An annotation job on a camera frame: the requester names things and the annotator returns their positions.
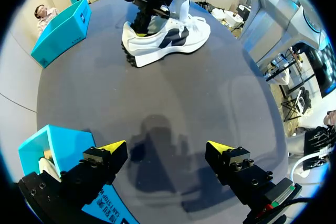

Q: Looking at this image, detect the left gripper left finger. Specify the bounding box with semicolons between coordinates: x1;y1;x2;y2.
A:
60;140;129;206

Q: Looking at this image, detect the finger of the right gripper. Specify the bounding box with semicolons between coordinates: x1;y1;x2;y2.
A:
130;5;156;37

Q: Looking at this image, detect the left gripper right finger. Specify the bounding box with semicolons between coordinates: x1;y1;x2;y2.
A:
205;141;274;206

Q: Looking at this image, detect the white shoe with navy mark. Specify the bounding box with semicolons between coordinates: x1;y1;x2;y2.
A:
120;0;212;68

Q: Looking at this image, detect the open teal box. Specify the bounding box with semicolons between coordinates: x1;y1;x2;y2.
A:
30;0;92;69

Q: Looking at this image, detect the teal box with black print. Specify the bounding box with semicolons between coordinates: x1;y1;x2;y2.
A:
17;124;140;224

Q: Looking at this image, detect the person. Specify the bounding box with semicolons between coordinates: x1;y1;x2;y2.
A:
33;3;60;36
303;110;336;172

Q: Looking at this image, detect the white cable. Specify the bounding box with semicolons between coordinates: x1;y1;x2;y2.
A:
290;153;329;180

